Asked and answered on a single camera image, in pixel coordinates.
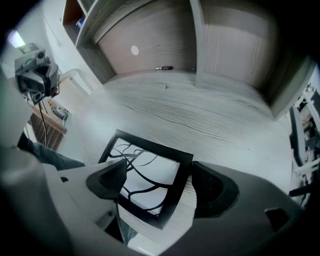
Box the black framed white picture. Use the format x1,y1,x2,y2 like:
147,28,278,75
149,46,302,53
97,129,195,231

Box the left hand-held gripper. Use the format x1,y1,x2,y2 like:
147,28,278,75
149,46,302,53
14,42,60,106

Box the ceiling light panel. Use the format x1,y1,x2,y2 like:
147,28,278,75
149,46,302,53
7,29,26,48

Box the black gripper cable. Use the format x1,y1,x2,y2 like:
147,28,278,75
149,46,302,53
38,98,49,147

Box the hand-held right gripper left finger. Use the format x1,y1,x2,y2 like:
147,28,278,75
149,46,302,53
42,158,128,251

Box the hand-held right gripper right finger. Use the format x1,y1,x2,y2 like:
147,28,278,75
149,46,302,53
129,161,305,256

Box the person's grey trousers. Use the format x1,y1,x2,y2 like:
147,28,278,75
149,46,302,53
17,132,86,172

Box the grey wooden shelf unit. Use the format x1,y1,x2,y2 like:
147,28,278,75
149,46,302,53
61,0,318,121

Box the white table with ribbed base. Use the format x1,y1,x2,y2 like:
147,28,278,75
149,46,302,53
29,67,98,151

